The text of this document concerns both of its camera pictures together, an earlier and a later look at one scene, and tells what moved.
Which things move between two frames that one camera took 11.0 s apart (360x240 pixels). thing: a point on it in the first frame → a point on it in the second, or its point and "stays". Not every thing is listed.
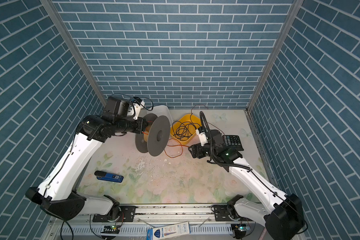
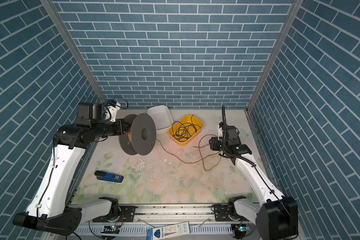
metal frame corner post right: x=292 y=14 stays
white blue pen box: x=168 y=231 stays
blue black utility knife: x=103 y=176 stays
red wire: x=209 y=123 → x=198 y=146
